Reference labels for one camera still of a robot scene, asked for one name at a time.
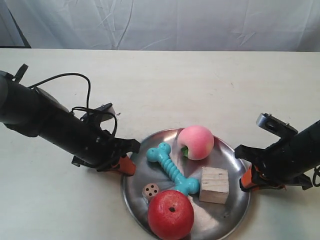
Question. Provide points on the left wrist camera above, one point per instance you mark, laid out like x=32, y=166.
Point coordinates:
x=98, y=115

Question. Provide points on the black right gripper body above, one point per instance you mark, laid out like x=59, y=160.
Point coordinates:
x=286, y=166

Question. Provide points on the white fabric backdrop curtain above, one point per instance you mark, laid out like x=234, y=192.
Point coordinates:
x=162, y=25

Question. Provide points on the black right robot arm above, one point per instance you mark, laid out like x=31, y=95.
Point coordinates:
x=308, y=138

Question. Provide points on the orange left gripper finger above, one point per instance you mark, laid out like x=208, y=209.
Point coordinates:
x=124, y=166

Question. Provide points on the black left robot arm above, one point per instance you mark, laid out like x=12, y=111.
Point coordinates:
x=33, y=112

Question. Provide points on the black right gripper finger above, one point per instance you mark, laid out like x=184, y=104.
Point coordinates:
x=251, y=154

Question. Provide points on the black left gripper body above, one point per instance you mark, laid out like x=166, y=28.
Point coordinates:
x=98, y=150

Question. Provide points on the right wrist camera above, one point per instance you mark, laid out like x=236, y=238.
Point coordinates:
x=275, y=126

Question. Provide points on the pink toy peach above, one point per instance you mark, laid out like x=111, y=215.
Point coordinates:
x=195, y=142

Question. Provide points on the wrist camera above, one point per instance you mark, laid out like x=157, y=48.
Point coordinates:
x=275, y=126
x=98, y=115

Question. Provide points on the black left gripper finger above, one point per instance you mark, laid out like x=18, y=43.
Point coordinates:
x=125, y=146

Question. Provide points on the small wooden die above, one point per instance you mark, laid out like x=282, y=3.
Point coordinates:
x=149, y=191

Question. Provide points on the light wooden cube block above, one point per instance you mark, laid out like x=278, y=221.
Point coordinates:
x=214, y=185

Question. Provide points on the teal rubber bone toy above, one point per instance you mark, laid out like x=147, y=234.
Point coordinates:
x=161, y=155

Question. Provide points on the red toy apple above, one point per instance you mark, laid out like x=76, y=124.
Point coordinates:
x=170, y=215

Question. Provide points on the large round metal plate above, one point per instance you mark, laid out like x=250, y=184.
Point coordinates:
x=212, y=221

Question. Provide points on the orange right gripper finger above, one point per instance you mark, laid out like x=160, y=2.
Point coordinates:
x=250, y=180

